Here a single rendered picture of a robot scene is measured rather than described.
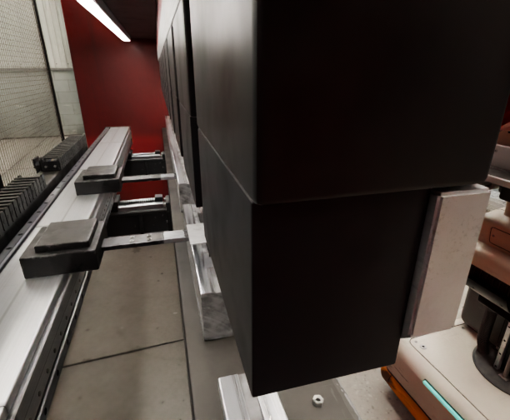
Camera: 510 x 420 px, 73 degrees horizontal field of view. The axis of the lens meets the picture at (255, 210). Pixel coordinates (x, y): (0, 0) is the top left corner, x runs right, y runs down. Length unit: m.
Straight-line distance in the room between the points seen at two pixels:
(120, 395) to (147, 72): 2.03
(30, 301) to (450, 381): 1.32
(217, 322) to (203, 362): 0.06
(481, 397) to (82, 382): 1.57
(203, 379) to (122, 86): 2.40
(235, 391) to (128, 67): 2.51
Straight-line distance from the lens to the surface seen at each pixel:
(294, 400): 0.53
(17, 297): 0.62
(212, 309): 0.57
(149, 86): 2.74
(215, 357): 0.58
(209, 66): 0.16
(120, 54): 2.75
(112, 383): 1.82
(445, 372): 1.53
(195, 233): 0.66
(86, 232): 0.65
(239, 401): 0.41
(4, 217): 0.82
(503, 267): 1.17
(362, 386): 1.76
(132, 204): 1.26
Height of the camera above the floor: 1.29
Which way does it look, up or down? 22 degrees down
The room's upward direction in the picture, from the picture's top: straight up
